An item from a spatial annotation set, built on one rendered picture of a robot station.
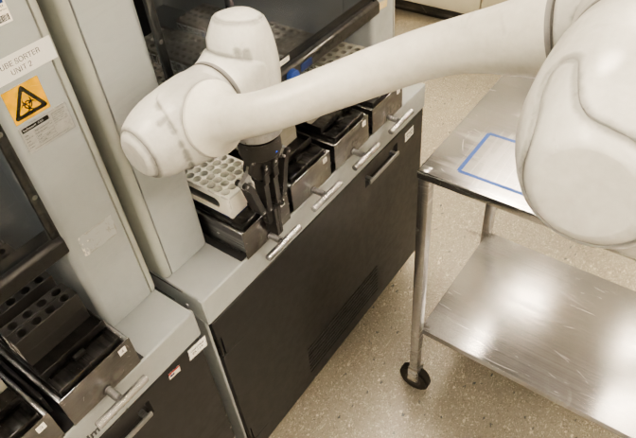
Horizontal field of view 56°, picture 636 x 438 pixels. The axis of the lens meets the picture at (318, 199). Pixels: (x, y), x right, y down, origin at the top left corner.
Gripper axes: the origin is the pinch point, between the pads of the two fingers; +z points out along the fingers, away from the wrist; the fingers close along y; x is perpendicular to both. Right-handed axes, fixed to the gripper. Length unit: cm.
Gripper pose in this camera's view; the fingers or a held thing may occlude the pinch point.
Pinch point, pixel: (273, 218)
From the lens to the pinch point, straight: 113.5
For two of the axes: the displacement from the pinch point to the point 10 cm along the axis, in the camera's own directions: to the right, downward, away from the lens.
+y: -5.9, 5.8, -5.6
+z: 0.8, 7.3, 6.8
